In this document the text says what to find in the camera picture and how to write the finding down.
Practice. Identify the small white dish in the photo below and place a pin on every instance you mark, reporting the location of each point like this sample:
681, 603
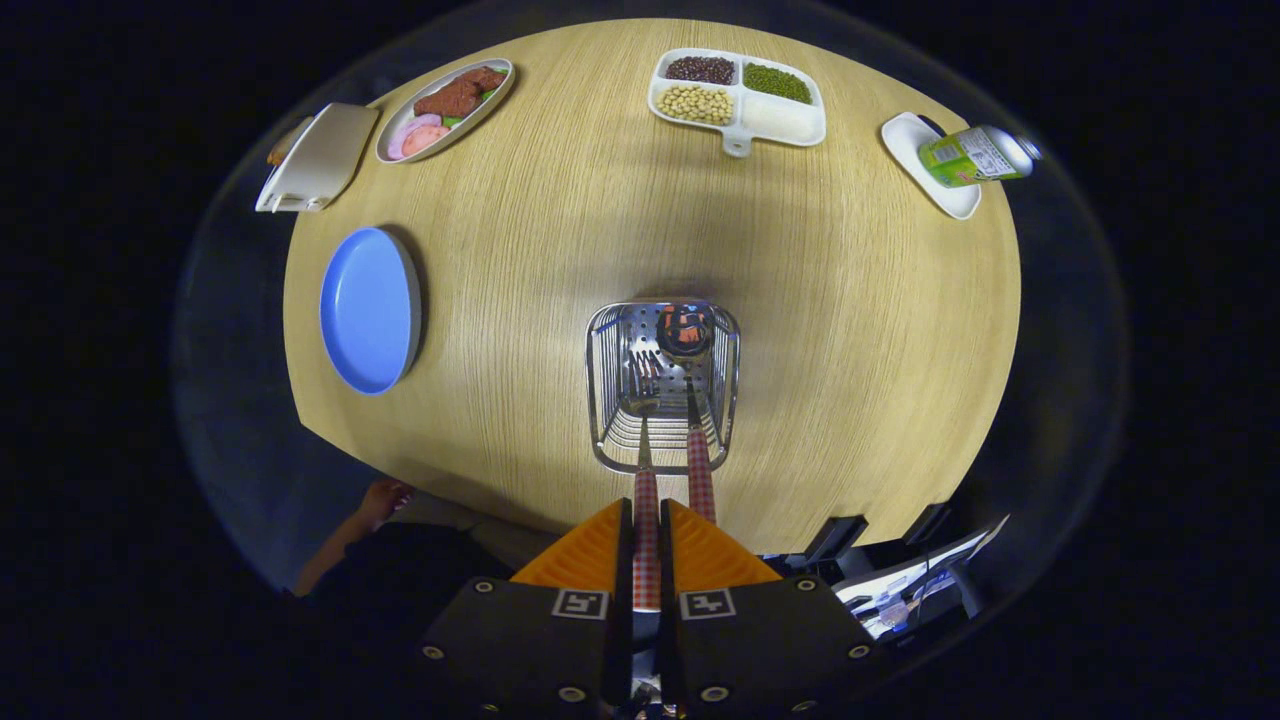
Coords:
910, 150

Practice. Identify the pile of green beans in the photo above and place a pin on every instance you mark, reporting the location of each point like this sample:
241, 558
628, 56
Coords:
777, 83

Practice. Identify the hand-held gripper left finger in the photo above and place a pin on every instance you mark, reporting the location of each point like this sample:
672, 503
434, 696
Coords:
624, 560

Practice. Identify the green label metal bottle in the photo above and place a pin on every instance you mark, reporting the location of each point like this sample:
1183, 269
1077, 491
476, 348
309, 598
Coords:
975, 157

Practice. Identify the pile of yellow soybeans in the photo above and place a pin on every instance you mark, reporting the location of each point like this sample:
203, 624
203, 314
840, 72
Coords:
695, 104

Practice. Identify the pile of dark red beans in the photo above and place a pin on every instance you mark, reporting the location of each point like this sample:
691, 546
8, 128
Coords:
700, 69

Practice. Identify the white toaster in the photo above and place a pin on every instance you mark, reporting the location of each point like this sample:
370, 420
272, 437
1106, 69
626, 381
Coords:
325, 155

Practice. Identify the brown grilled meat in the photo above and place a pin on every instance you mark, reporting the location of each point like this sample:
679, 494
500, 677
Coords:
455, 95

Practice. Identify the pink ham slices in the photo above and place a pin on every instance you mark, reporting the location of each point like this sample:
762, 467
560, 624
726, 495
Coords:
420, 137

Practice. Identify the metal cutlery basket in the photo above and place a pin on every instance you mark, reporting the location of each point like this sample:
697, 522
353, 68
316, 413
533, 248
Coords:
610, 380

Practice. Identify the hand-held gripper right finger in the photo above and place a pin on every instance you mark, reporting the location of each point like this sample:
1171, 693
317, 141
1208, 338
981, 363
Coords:
665, 560

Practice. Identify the blue round plate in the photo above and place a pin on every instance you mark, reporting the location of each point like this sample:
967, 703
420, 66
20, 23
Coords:
370, 310

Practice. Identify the green lettuce leaf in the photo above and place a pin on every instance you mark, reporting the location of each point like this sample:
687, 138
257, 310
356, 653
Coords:
455, 121

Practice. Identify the white oval plate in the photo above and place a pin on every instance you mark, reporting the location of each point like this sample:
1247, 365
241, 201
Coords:
490, 100

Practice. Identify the white divided tray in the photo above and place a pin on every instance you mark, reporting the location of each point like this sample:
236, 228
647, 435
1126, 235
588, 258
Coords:
785, 120

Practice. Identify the toasted bread slice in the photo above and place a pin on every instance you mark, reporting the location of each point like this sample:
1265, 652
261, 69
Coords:
285, 148

